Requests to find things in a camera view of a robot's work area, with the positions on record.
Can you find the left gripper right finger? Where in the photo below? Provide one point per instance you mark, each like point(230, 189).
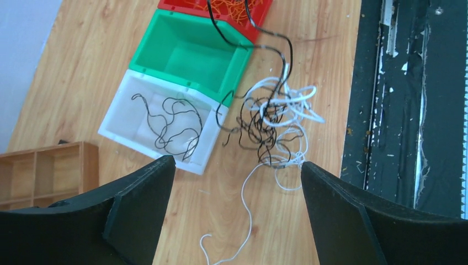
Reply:
point(353, 226)

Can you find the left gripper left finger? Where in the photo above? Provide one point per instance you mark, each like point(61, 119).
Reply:
point(117, 223)

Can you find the wooden compartment tray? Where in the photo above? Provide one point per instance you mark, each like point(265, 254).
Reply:
point(42, 176)

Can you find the white plastic bin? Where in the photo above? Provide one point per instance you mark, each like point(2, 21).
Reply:
point(156, 118)

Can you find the green plastic bin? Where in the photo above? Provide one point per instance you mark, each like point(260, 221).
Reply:
point(192, 51)

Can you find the red plastic bin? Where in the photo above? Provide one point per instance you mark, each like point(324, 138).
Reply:
point(232, 12)

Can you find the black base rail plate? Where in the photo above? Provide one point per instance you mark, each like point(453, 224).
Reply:
point(406, 135)

